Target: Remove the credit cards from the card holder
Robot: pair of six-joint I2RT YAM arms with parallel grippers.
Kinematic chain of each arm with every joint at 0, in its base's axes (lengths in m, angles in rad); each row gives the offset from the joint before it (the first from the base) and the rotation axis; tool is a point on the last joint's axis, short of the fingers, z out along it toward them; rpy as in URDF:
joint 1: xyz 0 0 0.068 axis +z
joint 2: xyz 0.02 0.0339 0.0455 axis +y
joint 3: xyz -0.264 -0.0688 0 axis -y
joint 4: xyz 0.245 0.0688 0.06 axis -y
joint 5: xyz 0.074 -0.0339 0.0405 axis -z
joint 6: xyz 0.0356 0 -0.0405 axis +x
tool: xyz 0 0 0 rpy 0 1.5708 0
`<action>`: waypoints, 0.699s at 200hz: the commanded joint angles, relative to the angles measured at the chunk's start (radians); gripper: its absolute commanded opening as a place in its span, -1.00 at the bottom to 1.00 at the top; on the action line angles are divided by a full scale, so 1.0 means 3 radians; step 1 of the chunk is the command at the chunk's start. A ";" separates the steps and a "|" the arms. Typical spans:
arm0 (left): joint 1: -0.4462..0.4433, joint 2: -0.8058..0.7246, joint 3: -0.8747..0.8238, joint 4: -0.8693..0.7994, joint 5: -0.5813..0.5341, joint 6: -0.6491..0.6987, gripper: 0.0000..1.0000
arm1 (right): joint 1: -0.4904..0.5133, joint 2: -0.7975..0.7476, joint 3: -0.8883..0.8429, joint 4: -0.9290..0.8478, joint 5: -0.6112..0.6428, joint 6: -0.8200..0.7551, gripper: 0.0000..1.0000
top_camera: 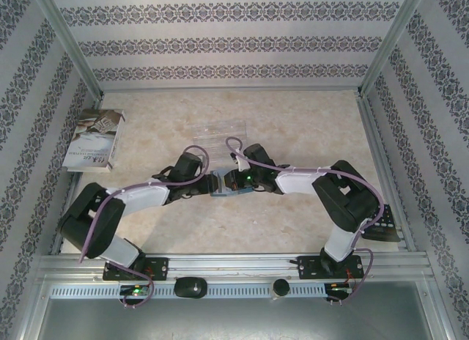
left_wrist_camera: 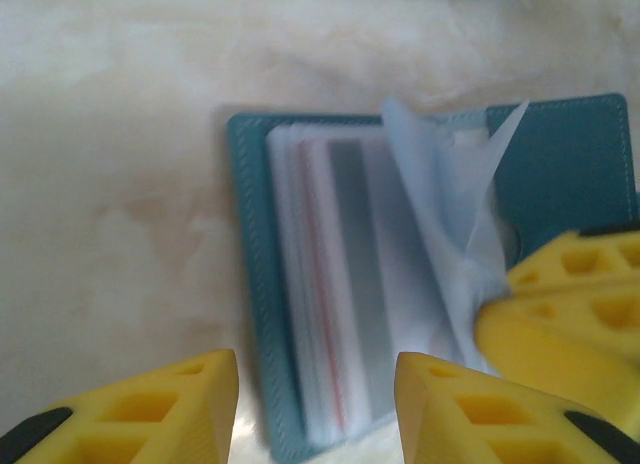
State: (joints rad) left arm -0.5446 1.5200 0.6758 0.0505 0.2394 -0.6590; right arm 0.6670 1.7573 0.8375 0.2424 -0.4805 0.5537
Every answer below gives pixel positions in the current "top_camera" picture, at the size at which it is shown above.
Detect white paperback book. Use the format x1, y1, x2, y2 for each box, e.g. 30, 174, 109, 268
62, 108, 126, 173

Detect black remote control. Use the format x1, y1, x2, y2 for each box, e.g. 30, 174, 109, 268
362, 204, 400, 243

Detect aluminium frame post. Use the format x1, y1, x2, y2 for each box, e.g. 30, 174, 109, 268
357, 0, 429, 97
29, 0, 106, 99

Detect grey metal panel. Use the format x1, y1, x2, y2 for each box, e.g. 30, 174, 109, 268
36, 281, 448, 340

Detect clear acrylic card stand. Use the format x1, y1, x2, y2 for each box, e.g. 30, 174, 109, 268
193, 120, 250, 161

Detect black round knob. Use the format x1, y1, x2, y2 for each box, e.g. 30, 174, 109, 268
270, 278, 291, 301

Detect long aluminium frame rail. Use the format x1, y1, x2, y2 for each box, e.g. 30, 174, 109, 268
36, 254, 433, 282

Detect purple cable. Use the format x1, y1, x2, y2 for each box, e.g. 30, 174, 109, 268
224, 136, 385, 308
77, 145, 213, 311

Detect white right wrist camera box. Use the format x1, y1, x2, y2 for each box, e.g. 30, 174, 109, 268
233, 148, 251, 173

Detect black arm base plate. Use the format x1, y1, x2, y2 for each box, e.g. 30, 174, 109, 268
297, 254, 363, 281
102, 257, 169, 282

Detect black oval device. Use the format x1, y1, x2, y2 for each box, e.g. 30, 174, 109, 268
173, 276, 208, 300

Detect slotted grey cable duct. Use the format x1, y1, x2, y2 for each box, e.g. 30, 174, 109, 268
49, 284, 327, 300

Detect aluminium side rail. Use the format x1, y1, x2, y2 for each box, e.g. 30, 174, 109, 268
51, 94, 106, 256
355, 94, 417, 251

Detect blue leather card holder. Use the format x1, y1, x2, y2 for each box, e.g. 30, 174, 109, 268
210, 169, 254, 199

